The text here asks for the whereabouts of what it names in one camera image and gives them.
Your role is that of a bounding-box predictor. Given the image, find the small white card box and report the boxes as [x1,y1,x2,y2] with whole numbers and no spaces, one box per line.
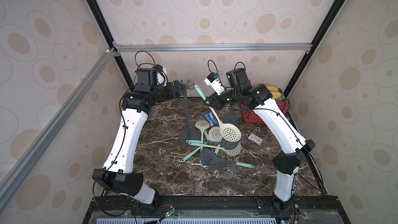
[248,133,263,146]

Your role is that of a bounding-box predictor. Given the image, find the yellow bread slice rear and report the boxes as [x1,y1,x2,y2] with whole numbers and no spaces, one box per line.
[266,85,279,92]

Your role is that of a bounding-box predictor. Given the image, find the aluminium frame bar horizontal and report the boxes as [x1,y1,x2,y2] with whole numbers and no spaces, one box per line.
[116,43,312,52]

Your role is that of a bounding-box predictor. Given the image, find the cream skimmer near packets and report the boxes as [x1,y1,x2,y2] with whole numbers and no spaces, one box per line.
[208,126,223,143]

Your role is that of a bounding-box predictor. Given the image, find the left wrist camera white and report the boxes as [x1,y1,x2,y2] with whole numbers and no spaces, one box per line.
[153,64,168,86]

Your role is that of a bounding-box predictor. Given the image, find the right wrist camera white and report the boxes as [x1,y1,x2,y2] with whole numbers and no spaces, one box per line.
[204,72,226,95]

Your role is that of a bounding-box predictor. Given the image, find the aluminium frame bar left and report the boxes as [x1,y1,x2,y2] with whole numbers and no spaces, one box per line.
[1,48,116,211]

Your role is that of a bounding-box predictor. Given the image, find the grey skimmer far right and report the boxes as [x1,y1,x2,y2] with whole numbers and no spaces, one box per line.
[222,113,238,127]

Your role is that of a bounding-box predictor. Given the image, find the grey skimmer mint handle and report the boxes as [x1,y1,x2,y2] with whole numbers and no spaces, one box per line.
[209,157,255,170]

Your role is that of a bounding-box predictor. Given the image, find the yellow bread slice front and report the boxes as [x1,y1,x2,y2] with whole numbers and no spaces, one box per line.
[270,91,282,99]

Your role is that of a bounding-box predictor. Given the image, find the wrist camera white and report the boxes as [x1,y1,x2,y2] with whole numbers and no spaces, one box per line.
[204,72,226,95]
[153,64,168,86]

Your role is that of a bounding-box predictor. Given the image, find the grey utensil rack stand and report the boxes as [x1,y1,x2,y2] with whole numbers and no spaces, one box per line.
[178,80,201,147]

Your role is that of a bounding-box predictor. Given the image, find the red silver toaster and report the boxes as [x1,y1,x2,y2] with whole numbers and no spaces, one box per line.
[242,99,290,123]

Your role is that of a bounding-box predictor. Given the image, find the grey skimmer lower left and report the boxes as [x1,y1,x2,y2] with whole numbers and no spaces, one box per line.
[200,149,214,166]

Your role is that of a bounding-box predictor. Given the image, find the cream skimmer upper left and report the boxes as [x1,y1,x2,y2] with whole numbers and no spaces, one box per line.
[181,120,210,162]

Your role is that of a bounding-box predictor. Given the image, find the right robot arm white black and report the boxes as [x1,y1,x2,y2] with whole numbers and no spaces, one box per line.
[198,68,315,214]

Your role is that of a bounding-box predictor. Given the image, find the yellow bread slice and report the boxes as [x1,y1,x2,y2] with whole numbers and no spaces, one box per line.
[266,85,279,92]
[270,91,282,99]

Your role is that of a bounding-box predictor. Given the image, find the blue snack packet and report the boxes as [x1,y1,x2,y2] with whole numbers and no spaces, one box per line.
[204,113,218,128]

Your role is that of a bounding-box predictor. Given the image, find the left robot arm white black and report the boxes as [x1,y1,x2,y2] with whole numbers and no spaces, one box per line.
[92,64,182,205]

